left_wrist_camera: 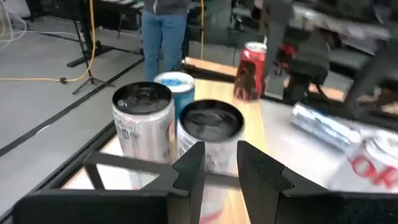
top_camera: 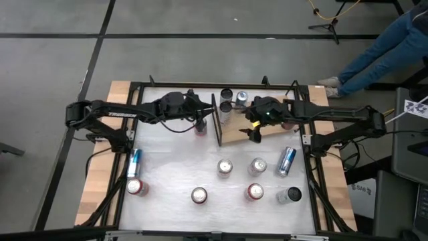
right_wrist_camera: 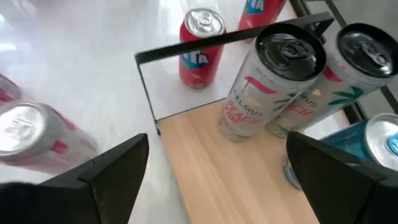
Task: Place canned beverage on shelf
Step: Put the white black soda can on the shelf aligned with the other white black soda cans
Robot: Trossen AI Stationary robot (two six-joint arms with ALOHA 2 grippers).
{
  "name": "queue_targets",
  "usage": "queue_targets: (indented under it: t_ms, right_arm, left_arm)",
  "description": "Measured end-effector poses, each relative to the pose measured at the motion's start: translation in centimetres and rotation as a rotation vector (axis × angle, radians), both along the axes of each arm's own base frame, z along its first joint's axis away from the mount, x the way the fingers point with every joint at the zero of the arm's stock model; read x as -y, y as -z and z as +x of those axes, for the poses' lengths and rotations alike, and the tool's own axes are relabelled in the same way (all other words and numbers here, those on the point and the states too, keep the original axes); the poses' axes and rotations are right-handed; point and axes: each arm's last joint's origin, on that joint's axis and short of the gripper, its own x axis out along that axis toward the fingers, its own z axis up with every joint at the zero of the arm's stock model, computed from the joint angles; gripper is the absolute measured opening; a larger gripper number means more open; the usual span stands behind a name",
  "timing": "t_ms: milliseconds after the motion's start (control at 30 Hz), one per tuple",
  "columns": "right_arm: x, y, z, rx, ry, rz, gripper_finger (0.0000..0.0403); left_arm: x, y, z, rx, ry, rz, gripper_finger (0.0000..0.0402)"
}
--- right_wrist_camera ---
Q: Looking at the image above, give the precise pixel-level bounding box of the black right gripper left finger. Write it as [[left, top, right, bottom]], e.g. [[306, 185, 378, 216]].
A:
[[0, 133, 150, 224]]

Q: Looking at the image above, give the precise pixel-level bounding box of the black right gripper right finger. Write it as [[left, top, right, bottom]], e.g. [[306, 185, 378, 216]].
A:
[[285, 130, 398, 224]]

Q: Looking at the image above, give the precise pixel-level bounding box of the blue silver Red Bull can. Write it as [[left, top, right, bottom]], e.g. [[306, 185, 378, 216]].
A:
[[282, 112, 398, 192]]

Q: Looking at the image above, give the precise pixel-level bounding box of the Celsius can with black lid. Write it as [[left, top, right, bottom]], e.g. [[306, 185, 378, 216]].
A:
[[267, 22, 398, 139], [217, 22, 327, 143]]

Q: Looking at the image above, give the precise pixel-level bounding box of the silver Diet Coke can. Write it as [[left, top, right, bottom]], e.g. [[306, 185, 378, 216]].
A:
[[0, 100, 99, 175]]

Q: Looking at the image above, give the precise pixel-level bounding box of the red Fanta can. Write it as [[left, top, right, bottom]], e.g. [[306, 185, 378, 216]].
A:
[[178, 8, 227, 90], [238, 0, 289, 41]]

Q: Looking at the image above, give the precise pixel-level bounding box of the wooden shelf with black frame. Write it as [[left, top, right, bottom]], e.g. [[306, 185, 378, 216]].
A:
[[134, 11, 336, 224]]

